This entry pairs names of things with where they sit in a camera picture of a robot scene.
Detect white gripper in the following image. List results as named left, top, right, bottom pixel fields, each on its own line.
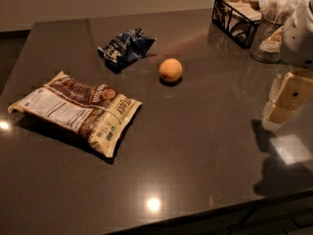
left=261, top=67, right=313, bottom=131

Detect brown and cream chip bag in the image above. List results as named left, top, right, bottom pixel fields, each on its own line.
left=8, top=71, right=141, bottom=158

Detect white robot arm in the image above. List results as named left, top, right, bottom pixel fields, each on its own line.
left=260, top=0, right=313, bottom=131

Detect blue crumpled chip bag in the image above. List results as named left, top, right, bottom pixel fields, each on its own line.
left=97, top=28, right=156, bottom=72

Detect metal cup with utensil packets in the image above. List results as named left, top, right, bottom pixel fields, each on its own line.
left=249, top=18, right=282, bottom=64

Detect white plastic utensil packets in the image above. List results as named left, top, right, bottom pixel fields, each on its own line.
left=258, top=0, right=301, bottom=24

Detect orange fruit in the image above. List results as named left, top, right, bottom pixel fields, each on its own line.
left=158, top=59, right=183, bottom=82

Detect black wire napkin basket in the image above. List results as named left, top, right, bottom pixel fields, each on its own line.
left=211, top=0, right=261, bottom=49

